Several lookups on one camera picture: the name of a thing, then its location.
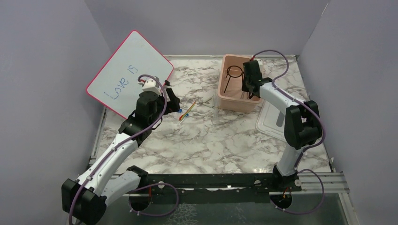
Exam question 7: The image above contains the black wire tripod ring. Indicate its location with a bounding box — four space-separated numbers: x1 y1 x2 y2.
222 65 244 93

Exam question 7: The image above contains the clay pipe triangle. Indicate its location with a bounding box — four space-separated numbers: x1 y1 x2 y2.
202 94 218 108

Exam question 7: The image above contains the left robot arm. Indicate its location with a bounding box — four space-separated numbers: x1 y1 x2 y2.
61 87 180 225

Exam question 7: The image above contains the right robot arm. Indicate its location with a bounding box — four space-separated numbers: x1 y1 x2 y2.
242 60 323 191

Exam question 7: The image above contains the pink plastic bin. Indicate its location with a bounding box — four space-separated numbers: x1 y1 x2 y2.
217 54 263 113

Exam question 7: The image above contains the white plastic bin lid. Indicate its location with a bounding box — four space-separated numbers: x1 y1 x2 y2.
255 101 286 142

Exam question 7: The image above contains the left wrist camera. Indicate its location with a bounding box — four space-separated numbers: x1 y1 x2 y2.
138 77 161 95

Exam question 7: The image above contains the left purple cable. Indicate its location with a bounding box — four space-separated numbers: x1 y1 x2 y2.
68 74 168 225

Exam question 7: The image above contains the white board with pink frame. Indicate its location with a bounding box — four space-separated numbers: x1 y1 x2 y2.
86 30 174 118

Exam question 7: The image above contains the black metal base rail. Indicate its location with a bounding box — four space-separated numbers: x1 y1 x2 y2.
128 173 302 206

